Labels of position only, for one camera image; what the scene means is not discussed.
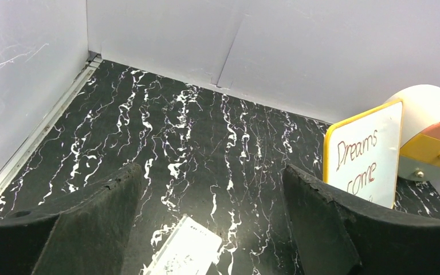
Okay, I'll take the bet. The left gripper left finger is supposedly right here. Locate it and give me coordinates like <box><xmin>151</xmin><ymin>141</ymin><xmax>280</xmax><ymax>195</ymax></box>
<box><xmin>0</xmin><ymin>163</ymin><xmax>143</xmax><ymax>274</ymax></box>

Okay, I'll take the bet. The yellow framed whiteboard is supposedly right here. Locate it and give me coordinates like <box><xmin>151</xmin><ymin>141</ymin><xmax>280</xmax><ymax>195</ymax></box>
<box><xmin>322</xmin><ymin>100</ymin><xmax>403</xmax><ymax>209</ymax></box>

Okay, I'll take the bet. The flat packaged ruler set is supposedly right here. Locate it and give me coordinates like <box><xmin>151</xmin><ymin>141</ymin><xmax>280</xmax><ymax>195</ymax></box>
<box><xmin>144</xmin><ymin>215</ymin><xmax>222</xmax><ymax>275</ymax></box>

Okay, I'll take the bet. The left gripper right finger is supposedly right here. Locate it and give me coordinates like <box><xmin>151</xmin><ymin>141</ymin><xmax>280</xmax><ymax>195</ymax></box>
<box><xmin>282</xmin><ymin>164</ymin><xmax>440</xmax><ymax>274</ymax></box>

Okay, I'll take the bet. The round three drawer cabinet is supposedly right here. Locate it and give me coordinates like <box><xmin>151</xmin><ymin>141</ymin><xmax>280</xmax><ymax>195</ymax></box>
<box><xmin>388</xmin><ymin>84</ymin><xmax>440</xmax><ymax>181</ymax></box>

